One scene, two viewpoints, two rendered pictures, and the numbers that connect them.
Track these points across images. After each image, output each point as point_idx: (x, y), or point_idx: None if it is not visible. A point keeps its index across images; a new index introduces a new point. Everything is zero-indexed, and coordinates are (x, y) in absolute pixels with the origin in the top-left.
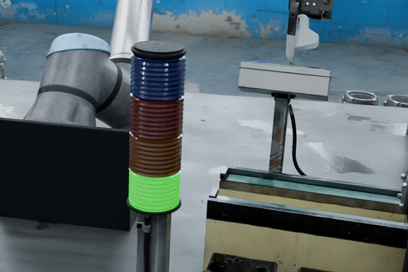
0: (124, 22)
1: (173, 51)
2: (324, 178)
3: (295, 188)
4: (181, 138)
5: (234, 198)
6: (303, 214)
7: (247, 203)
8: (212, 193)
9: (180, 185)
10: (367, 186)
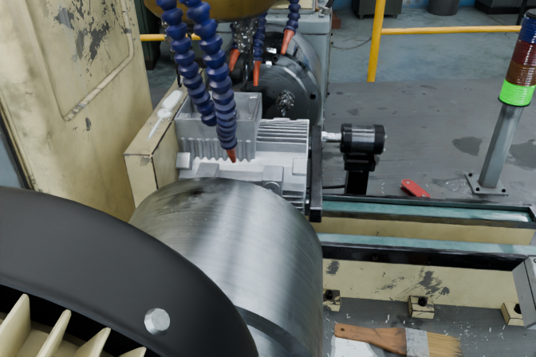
0: None
1: (528, 9)
2: (455, 252)
3: (475, 244)
4: (511, 63)
5: (517, 219)
6: (449, 199)
7: (498, 203)
8: (534, 209)
9: (504, 91)
10: (410, 246)
